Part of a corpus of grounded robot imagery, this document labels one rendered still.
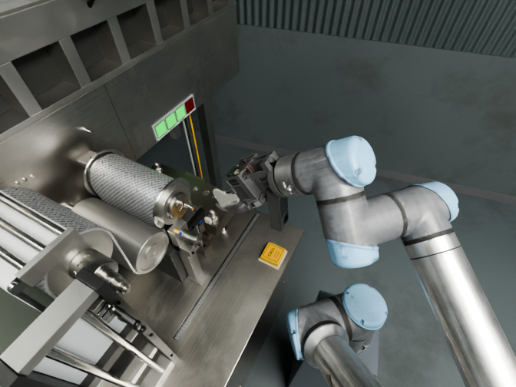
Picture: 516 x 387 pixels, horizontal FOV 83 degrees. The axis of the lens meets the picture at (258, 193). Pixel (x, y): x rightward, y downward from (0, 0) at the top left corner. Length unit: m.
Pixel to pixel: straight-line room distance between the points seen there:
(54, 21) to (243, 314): 0.93
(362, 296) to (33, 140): 0.91
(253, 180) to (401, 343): 1.69
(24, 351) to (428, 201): 0.61
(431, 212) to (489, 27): 1.82
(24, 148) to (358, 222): 0.78
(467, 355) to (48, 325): 0.58
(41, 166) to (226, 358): 0.74
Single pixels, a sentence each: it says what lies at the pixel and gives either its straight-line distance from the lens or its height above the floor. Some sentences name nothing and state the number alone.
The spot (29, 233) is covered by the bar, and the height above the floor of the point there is 1.44.
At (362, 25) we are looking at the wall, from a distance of 2.17.
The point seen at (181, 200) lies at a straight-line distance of 0.80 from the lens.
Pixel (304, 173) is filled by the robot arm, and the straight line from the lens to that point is 0.46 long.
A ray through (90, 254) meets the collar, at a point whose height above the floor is 1.36.
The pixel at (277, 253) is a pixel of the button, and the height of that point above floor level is 0.92.
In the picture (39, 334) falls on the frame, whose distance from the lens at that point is 0.53.
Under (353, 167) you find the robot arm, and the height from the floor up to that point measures 1.59.
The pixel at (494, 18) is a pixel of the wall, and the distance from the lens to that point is 2.25.
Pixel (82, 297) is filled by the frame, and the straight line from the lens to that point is 0.53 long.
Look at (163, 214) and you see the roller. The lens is 0.78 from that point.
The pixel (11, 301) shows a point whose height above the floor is 1.04.
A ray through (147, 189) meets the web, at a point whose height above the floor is 1.31.
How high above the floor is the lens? 1.87
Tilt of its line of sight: 50 degrees down
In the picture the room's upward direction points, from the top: straight up
